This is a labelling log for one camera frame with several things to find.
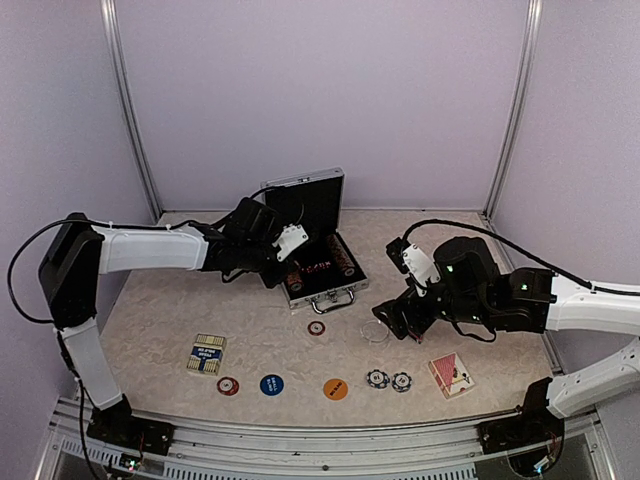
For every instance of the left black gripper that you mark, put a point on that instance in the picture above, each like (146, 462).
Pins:
(272, 279)

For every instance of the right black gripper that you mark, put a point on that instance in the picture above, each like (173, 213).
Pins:
(398, 320)

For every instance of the aluminium poker chip case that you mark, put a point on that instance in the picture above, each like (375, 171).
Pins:
(314, 200)

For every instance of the red poker chip stack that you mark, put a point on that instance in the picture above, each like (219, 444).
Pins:
(316, 328)

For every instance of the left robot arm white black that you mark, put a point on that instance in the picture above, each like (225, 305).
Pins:
(253, 238)

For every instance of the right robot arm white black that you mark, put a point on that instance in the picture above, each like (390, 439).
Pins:
(461, 283)

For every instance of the clear round dealer button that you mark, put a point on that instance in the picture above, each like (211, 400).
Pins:
(374, 332)

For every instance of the chip row in case front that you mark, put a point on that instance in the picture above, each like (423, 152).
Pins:
(294, 281)

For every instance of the chip row in case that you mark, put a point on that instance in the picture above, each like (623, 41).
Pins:
(294, 281)
(340, 256)

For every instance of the black dice row in case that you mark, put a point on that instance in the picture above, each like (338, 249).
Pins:
(318, 267)

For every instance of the blue white poker chip stack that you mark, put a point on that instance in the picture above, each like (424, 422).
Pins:
(377, 379)

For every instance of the chip row in case back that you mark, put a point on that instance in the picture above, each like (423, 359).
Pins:
(340, 256)

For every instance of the red playing card deck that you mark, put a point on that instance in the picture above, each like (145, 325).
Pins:
(451, 375)

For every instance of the orange big blind button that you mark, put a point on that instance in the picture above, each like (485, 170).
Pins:
(335, 389)

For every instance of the blue playing card box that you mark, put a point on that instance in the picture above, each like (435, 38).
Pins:
(206, 354)

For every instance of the blue small blind button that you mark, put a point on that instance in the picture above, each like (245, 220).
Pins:
(272, 385)

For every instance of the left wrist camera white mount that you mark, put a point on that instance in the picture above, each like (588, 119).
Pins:
(291, 238)

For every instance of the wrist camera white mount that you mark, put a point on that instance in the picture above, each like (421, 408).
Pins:
(409, 259)
(291, 238)

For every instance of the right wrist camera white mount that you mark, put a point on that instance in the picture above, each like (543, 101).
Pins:
(409, 259)

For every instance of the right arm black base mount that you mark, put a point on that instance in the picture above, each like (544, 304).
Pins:
(511, 433)

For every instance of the aluminium front rail frame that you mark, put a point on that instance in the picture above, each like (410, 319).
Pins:
(204, 449)

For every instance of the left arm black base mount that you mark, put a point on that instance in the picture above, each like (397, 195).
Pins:
(140, 435)

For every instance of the left aluminium corner post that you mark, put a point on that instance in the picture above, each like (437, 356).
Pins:
(111, 28)

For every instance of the aluminium corner post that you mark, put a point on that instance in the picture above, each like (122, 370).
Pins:
(517, 108)
(111, 28)

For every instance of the right aluminium corner post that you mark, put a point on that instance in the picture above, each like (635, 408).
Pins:
(517, 108)

